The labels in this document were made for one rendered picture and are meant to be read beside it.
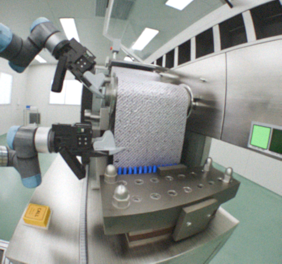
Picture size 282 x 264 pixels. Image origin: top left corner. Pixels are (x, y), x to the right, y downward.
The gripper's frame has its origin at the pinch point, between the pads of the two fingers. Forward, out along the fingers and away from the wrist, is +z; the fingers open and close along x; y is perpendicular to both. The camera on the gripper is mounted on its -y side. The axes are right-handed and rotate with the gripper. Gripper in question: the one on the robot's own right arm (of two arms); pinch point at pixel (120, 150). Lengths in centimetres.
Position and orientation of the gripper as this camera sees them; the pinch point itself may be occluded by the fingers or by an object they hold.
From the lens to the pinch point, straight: 41.1
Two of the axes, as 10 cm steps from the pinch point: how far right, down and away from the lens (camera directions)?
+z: 9.5, 0.5, 3.1
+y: 0.9, -9.9, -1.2
